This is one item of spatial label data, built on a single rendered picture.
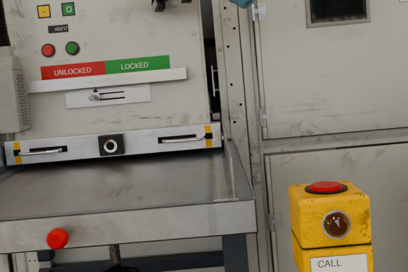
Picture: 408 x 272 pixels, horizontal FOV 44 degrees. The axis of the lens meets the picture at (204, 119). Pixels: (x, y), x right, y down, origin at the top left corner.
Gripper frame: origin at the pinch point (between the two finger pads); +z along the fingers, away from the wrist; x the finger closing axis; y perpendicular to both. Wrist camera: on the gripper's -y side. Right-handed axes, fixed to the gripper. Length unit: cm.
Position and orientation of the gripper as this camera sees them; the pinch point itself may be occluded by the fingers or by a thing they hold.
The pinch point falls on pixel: (153, 5)
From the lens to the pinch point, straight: 124.0
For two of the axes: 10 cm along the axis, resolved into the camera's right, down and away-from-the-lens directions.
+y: 9.6, -1.1, 2.4
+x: -1.5, -9.8, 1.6
